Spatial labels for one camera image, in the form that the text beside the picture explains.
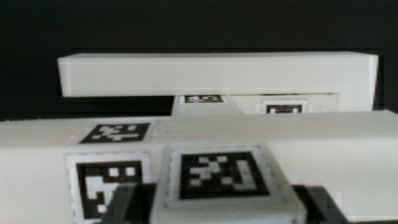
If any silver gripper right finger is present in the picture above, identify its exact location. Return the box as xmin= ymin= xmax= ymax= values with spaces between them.
xmin=294 ymin=185 xmax=350 ymax=224

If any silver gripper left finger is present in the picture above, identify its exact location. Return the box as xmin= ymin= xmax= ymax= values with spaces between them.
xmin=100 ymin=183 xmax=157 ymax=224

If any white tagged cube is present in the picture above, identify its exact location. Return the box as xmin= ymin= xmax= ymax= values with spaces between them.
xmin=150 ymin=145 xmax=308 ymax=224

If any white chair side plank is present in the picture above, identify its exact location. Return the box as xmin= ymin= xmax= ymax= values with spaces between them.
xmin=0 ymin=111 xmax=398 ymax=224
xmin=57 ymin=51 xmax=379 ymax=112

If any white chair side plank front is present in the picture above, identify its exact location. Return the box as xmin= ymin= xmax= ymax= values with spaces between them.
xmin=57 ymin=51 xmax=379 ymax=112

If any white chair seat part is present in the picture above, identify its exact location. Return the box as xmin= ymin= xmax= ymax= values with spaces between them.
xmin=173 ymin=93 xmax=340 ymax=117

